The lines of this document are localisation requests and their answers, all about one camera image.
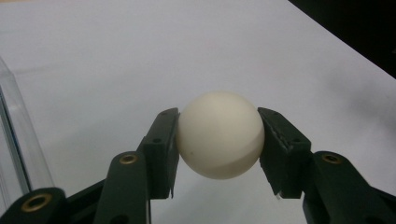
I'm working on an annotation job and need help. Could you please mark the white ping pong ball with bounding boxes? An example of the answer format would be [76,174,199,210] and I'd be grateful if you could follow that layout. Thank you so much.
[176,91,266,180]

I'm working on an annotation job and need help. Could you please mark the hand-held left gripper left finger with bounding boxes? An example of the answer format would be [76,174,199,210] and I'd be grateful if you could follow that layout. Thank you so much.
[138,107,181,200]

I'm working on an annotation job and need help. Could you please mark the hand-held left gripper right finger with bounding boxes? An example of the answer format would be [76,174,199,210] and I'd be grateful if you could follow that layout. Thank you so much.
[257,106,313,201]

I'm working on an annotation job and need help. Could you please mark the black curtain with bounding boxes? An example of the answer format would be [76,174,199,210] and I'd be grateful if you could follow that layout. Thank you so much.
[288,0,396,79]

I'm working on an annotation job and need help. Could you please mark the clear plastic rectangular container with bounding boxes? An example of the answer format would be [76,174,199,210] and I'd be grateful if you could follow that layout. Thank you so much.
[0,57,56,216]

